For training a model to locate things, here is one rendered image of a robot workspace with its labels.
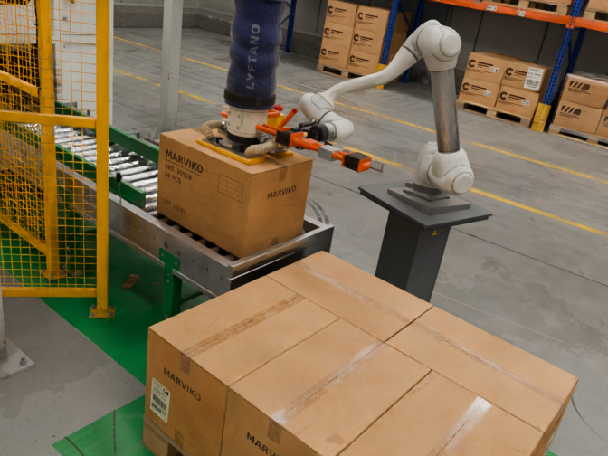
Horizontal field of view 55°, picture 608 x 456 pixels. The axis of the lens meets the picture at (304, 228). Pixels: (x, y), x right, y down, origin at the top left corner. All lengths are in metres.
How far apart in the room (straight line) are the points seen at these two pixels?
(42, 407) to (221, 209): 1.07
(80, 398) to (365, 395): 1.26
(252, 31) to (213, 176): 0.63
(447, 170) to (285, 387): 1.32
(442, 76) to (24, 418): 2.20
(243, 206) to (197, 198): 0.29
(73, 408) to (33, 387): 0.22
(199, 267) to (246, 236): 0.24
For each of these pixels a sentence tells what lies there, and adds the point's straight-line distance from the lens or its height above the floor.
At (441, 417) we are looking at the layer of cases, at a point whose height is 0.54.
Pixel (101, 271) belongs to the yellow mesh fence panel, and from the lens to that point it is 2.99.
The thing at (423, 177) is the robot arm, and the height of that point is 0.89.
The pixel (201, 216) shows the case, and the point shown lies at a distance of 2.66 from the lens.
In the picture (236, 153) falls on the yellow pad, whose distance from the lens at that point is 2.52.
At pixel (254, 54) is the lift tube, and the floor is 1.38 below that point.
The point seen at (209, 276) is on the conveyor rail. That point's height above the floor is 0.50.
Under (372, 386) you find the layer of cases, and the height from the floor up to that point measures 0.54.
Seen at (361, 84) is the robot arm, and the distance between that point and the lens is 2.75.
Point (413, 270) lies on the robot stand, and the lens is 3.04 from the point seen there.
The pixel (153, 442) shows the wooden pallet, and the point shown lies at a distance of 2.38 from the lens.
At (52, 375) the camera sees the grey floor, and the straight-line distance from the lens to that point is 2.78.
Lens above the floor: 1.76
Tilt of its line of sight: 25 degrees down
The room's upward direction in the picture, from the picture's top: 9 degrees clockwise
